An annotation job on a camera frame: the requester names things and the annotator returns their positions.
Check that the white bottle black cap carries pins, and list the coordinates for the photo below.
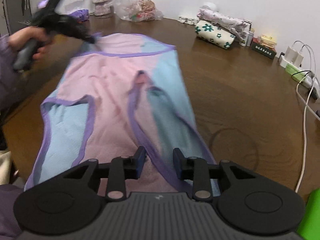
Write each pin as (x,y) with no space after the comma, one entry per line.
(243,37)

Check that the bright green block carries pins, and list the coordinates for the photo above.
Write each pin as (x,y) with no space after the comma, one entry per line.
(311,215)

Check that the person's left forearm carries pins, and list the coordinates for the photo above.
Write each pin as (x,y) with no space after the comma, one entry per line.
(5,75)

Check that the white charger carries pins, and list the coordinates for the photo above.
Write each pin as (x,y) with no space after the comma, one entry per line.
(298,58)
(290,53)

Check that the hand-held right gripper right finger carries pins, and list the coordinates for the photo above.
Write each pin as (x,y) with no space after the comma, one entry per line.
(177,163)

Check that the stack of yellow cards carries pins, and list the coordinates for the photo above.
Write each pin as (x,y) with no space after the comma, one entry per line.
(267,40)

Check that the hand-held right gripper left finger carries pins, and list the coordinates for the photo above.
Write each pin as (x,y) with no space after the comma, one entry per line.
(140,161)

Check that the purple tissue pack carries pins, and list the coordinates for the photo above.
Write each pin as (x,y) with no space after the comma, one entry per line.
(81,15)

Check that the light green packet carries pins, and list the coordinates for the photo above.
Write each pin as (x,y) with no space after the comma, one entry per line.
(295,71)

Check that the folded pink floral clothes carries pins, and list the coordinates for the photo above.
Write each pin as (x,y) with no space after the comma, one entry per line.
(222,18)

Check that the white power strip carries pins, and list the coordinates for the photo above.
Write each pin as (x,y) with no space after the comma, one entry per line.
(283,61)

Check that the grey cabinet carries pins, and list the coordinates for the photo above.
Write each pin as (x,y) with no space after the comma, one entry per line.
(15,10)

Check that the pink blue purple-trimmed garment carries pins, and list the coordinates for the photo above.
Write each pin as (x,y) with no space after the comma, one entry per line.
(110,85)

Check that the folded cream green-flowered clothes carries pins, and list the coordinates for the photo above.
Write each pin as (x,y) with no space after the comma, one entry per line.
(215,35)

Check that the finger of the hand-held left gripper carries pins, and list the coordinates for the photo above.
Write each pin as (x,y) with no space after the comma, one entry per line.
(89,37)

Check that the person's purple clothing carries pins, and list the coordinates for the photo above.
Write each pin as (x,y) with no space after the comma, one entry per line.
(8,212)

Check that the clear plastic bag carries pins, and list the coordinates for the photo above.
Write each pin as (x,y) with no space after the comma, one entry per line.
(137,8)

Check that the person's left hand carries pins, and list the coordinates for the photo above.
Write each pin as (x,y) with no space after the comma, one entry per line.
(22,36)

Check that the dark rectangular box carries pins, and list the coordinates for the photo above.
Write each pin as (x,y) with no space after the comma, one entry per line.
(263,50)

